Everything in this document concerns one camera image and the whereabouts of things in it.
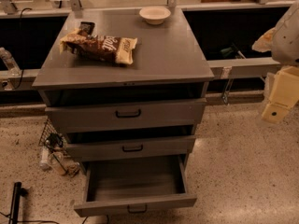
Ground grey drawer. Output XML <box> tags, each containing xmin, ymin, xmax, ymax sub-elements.
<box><xmin>74</xmin><ymin>155</ymin><xmax>197</xmax><ymax>217</ymax></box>
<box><xmin>46</xmin><ymin>99</ymin><xmax>206</xmax><ymax>133</ymax></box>
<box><xmin>66</xmin><ymin>125</ymin><xmax>195</xmax><ymax>162</ymax></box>

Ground white bowl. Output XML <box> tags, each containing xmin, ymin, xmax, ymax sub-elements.
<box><xmin>139</xmin><ymin>7</ymin><xmax>171</xmax><ymax>25</ymax></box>

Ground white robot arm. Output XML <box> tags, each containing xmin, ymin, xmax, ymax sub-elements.
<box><xmin>252</xmin><ymin>1</ymin><xmax>299</xmax><ymax>66</ymax></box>

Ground wire basket on floor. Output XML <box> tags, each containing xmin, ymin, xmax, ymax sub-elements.
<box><xmin>39</xmin><ymin>119</ymin><xmax>66</xmax><ymax>152</ymax></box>

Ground black floor cable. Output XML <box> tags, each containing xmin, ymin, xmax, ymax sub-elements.
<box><xmin>0</xmin><ymin>211</ymin><xmax>110</xmax><ymax>224</ymax></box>

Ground bottles beside cabinet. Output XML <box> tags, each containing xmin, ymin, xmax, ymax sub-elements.
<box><xmin>40</xmin><ymin>133</ymin><xmax>79</xmax><ymax>177</ymax></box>

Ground brown white snack bag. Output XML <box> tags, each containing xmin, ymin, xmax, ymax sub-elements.
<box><xmin>60</xmin><ymin>28</ymin><xmax>137</xmax><ymax>65</ymax></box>

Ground grey drawer cabinet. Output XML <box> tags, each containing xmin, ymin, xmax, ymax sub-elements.
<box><xmin>32</xmin><ymin>7</ymin><xmax>216</xmax><ymax>173</ymax></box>

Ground grey middle drawer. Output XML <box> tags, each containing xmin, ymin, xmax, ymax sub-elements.
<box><xmin>66</xmin><ymin>125</ymin><xmax>195</xmax><ymax>162</ymax></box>

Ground small black packet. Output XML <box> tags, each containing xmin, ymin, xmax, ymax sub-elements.
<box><xmin>79</xmin><ymin>21</ymin><xmax>95</xmax><ymax>35</ymax></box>

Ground grey bottom drawer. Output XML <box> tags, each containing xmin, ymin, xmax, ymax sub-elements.
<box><xmin>74</xmin><ymin>155</ymin><xmax>197</xmax><ymax>217</ymax></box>

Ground black stand post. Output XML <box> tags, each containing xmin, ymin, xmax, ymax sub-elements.
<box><xmin>8</xmin><ymin>182</ymin><xmax>28</xmax><ymax>224</ymax></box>

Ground clear plastic bottle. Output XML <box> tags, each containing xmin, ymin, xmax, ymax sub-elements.
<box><xmin>0</xmin><ymin>48</ymin><xmax>21</xmax><ymax>77</ymax></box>

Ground grey top drawer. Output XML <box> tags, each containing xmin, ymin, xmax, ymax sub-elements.
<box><xmin>46</xmin><ymin>99</ymin><xmax>206</xmax><ymax>133</ymax></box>

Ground grey metal rail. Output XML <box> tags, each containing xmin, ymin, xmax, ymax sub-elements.
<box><xmin>208</xmin><ymin>57</ymin><xmax>280</xmax><ymax>79</ymax></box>

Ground cream box on robot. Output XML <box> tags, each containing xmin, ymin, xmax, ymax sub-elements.
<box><xmin>262</xmin><ymin>66</ymin><xmax>299</xmax><ymax>124</ymax></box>

